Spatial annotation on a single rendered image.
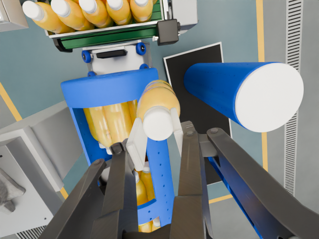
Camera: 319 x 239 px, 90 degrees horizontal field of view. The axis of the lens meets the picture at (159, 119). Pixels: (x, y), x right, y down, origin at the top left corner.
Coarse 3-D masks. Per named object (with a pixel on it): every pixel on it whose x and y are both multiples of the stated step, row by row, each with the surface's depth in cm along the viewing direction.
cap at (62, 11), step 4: (52, 0) 41; (56, 0) 41; (60, 0) 41; (64, 0) 42; (52, 4) 41; (56, 4) 42; (60, 4) 42; (64, 4) 42; (52, 8) 42; (56, 8) 42; (60, 8) 42; (64, 8) 42; (68, 8) 43; (56, 12) 42; (60, 12) 42; (64, 12) 42
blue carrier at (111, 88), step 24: (120, 72) 55; (144, 72) 41; (72, 96) 39; (96, 96) 37; (120, 96) 38; (96, 144) 62; (168, 168) 56; (168, 192) 56; (144, 216) 51; (168, 216) 58
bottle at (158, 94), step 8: (160, 80) 35; (152, 88) 26; (160, 88) 25; (168, 88) 28; (144, 96) 24; (152, 96) 23; (160, 96) 22; (168, 96) 23; (144, 104) 22; (152, 104) 22; (160, 104) 22; (168, 104) 22; (176, 104) 23; (144, 112) 22
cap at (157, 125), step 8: (152, 112) 19; (160, 112) 19; (168, 112) 20; (144, 120) 19; (152, 120) 19; (160, 120) 19; (168, 120) 19; (144, 128) 20; (152, 128) 20; (160, 128) 20; (168, 128) 20; (152, 136) 20; (160, 136) 20; (168, 136) 20
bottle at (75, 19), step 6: (66, 0) 44; (72, 0) 46; (72, 6) 45; (78, 6) 47; (72, 12) 45; (78, 12) 47; (60, 18) 46; (66, 18) 45; (72, 18) 46; (78, 18) 47; (84, 18) 50; (66, 24) 48; (72, 24) 48; (78, 24) 49; (84, 24) 52; (90, 24) 56; (78, 30) 55; (84, 30) 56
